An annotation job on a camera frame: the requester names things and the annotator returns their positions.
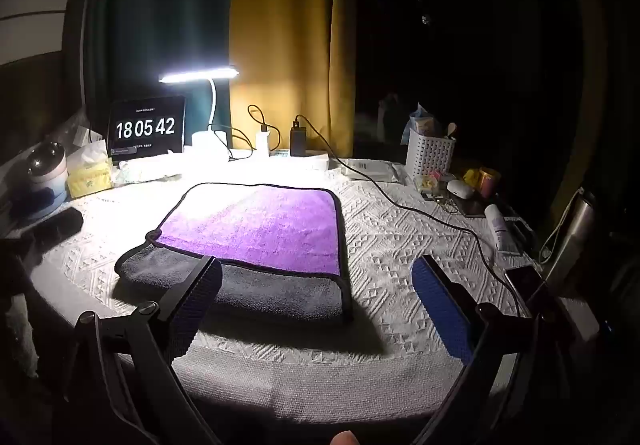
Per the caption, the tablet with clock display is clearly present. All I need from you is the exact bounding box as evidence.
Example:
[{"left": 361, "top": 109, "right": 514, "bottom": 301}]
[{"left": 107, "top": 96, "right": 186, "bottom": 162}]

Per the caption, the white cream tube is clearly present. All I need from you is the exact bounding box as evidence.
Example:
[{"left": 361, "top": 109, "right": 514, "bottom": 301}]
[{"left": 484, "top": 204, "right": 516, "bottom": 252}]

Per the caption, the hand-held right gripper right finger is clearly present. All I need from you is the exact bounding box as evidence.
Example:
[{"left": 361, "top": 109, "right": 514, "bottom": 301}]
[{"left": 411, "top": 254, "right": 551, "bottom": 445}]

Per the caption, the steel water bottle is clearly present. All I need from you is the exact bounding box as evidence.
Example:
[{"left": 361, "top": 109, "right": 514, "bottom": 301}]
[{"left": 542, "top": 187, "right": 598, "bottom": 281}]

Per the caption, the black power adapter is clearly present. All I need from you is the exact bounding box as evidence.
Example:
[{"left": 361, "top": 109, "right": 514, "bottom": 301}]
[{"left": 290, "top": 121, "right": 307, "bottom": 157}]

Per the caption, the white plastic basket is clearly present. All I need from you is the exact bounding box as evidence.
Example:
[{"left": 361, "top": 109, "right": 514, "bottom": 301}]
[{"left": 405, "top": 127, "right": 457, "bottom": 180}]

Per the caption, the black smartphone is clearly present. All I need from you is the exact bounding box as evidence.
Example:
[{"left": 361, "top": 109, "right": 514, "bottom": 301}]
[{"left": 504, "top": 265, "right": 546, "bottom": 301}]

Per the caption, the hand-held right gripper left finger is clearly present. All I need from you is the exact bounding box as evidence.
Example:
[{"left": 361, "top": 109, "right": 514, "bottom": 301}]
[{"left": 54, "top": 255, "right": 224, "bottom": 445}]

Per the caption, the purple and grey towel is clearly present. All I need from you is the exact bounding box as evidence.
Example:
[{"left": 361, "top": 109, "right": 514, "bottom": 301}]
[{"left": 114, "top": 182, "right": 353, "bottom": 323}]

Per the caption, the white desk lamp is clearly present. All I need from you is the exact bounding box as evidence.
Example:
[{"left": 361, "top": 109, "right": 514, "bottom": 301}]
[{"left": 158, "top": 66, "right": 240, "bottom": 162}]

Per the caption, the white power strip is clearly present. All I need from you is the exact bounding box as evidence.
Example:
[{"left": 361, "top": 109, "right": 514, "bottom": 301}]
[{"left": 235, "top": 149, "right": 331, "bottom": 170}]

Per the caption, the black glasses case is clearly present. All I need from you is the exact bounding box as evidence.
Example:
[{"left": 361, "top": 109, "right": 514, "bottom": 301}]
[{"left": 36, "top": 208, "right": 84, "bottom": 246}]

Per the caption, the white round jar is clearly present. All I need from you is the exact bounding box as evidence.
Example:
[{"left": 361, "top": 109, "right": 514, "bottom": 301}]
[{"left": 24, "top": 141, "right": 69, "bottom": 220}]

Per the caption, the yellow tissue box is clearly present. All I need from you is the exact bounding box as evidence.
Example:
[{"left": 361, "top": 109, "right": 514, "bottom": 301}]
[{"left": 66, "top": 145, "right": 113, "bottom": 199}]

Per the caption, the clear plastic wipes pack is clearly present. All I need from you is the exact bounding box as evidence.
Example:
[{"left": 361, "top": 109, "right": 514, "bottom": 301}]
[{"left": 111, "top": 151, "right": 186, "bottom": 186}]

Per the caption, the black cable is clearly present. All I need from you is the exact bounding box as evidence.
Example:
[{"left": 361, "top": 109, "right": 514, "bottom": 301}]
[{"left": 296, "top": 114, "right": 531, "bottom": 318}]

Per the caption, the white textured tablecloth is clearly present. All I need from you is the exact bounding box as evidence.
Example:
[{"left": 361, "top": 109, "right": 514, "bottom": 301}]
[{"left": 30, "top": 150, "right": 541, "bottom": 426}]

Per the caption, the yellow curtain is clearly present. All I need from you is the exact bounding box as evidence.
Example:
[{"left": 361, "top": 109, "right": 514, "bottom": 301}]
[{"left": 229, "top": 0, "right": 357, "bottom": 153}]

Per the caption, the yellow cup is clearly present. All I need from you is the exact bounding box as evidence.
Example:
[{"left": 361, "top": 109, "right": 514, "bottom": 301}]
[{"left": 477, "top": 167, "right": 502, "bottom": 198}]

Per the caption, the dark green curtain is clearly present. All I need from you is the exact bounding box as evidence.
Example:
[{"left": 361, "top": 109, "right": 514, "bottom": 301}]
[{"left": 82, "top": 0, "right": 241, "bottom": 146}]

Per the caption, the white computer mouse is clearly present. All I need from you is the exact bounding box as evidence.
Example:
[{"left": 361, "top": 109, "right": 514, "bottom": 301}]
[{"left": 446, "top": 179, "right": 475, "bottom": 200}]

